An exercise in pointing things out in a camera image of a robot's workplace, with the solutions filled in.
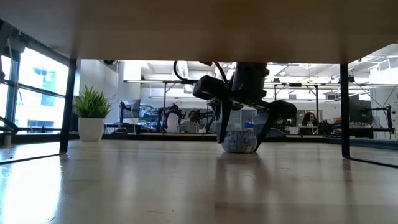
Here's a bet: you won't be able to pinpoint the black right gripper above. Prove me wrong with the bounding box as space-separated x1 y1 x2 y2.
192 76 298 153

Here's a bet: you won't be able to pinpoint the blue patterned candle bowl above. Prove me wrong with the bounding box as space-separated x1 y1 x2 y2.
221 129 259 154

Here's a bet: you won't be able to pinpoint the person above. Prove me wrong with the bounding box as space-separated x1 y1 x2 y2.
300 111 318 135
185 110 203 126

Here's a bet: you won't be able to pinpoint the wooden riser shelf black legs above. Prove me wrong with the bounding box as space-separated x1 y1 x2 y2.
0 0 398 170

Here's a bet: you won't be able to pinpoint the black background monitor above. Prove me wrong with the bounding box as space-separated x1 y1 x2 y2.
119 98 141 125
347 94 373 125

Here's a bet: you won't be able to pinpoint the green plant in white pot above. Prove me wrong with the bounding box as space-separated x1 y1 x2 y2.
73 84 113 142

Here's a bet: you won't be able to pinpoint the black background gantry frame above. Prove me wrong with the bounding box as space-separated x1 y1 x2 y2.
161 80 211 135
273 82 320 135

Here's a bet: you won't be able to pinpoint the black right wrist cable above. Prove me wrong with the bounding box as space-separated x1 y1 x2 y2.
172 60 201 85

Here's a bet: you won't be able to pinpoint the black aluminium table frame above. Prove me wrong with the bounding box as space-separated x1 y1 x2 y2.
0 132 398 152

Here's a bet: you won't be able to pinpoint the black window frame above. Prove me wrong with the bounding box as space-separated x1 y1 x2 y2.
0 21 70 135

